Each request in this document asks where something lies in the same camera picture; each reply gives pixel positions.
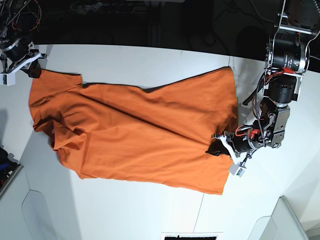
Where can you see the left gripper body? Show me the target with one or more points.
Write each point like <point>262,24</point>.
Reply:
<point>236,144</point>

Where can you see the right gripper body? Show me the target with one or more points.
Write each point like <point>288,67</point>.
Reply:
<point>18,54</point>

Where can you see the orange t-shirt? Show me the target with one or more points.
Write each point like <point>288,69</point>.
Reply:
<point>123,132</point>

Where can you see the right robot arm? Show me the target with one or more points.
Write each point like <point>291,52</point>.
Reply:
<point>18,20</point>

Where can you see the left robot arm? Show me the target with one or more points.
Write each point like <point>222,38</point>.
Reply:
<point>286,61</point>

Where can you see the grey right side panel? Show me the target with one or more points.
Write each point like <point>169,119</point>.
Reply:
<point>282,224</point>

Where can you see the grey panel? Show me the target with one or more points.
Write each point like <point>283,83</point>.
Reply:
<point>282,224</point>
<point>38,206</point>

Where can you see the dark clutter with blue item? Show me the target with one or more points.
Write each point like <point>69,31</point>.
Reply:
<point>7,167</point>

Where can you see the black white marker sheet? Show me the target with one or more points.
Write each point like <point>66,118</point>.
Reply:
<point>192,236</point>

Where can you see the grey left side panel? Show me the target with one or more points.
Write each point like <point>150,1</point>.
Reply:
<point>38,206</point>

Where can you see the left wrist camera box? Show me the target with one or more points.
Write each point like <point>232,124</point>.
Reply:
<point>237,170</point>

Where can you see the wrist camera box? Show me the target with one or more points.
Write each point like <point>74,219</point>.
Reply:
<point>7,79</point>
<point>237,170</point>

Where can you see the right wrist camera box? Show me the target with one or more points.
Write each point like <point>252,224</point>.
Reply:
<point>7,79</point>

